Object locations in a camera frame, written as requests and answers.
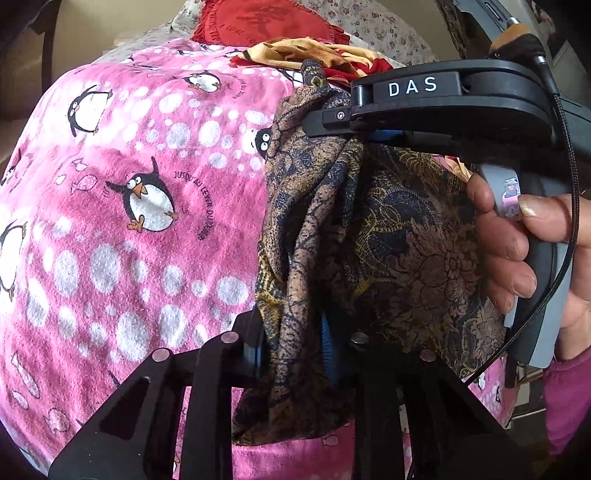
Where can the pink penguin blanket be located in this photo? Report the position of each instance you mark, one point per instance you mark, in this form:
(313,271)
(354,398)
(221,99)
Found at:
(131,210)

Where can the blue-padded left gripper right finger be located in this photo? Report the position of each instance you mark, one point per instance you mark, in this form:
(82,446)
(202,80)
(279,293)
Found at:
(413,417)

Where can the right hand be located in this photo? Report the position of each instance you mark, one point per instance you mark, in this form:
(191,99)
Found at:
(512,244)

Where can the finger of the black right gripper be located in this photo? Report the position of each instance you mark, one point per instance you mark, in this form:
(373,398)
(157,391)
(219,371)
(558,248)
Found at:
(490,100)

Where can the floral bed pillow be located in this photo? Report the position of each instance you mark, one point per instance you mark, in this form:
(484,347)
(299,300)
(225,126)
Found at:
(367,23)

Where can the dark floral patterned garment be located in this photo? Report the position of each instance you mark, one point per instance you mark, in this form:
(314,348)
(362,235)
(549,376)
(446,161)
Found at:
(357,237)

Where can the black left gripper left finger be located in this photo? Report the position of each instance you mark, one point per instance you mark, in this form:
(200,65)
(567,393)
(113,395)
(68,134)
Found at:
(171,418)

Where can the gold and red blanket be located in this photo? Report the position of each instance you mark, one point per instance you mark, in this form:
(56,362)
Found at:
(340,63)

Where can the red heart pillow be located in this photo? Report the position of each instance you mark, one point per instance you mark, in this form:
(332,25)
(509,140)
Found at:
(247,23)

